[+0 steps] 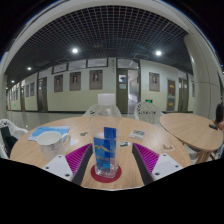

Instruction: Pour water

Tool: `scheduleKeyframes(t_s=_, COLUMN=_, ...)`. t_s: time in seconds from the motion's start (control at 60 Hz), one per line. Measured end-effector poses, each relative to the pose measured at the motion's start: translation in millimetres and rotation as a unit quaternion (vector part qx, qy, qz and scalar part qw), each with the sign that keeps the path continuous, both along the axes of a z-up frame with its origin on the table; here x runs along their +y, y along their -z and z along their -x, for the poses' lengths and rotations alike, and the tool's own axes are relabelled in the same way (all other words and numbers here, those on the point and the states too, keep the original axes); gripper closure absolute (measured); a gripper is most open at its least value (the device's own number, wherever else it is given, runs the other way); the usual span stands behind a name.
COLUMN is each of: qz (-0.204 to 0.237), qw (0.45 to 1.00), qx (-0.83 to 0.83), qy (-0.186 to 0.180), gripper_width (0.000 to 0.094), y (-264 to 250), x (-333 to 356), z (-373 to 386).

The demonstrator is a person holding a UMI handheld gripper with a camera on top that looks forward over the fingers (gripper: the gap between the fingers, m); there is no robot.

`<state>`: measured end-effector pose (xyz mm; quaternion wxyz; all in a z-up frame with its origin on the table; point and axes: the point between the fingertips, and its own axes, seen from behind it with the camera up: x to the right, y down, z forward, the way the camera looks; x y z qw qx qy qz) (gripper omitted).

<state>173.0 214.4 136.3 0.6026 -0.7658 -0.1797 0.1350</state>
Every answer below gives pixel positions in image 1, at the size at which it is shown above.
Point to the black bag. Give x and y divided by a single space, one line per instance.
8 141

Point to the flat round red coaster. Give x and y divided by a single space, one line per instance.
94 176

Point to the framed wall pictures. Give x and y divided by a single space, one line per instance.
95 79

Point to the small printed card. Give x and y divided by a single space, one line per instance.
83 133
125 143
168 147

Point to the printed card pack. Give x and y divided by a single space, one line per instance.
137 134

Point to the blue and white paper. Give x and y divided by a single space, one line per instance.
50 130

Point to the round ceiling lights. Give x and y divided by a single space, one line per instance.
75 50

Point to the black phone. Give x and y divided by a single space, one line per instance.
213 127

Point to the white ceramic mug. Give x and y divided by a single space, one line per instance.
50 146

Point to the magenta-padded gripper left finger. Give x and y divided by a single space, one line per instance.
56 165

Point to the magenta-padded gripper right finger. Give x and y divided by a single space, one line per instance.
165 166

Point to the dark corridor doors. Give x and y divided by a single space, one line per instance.
42 95

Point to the clear plastic water bottle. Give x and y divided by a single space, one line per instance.
105 120

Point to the person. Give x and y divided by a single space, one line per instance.
220 115

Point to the round wooden side table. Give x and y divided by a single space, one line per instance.
190 128

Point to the white lattice plastic chair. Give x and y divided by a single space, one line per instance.
89 110
148 111
19 130

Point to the green exit sign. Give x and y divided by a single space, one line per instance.
149 101

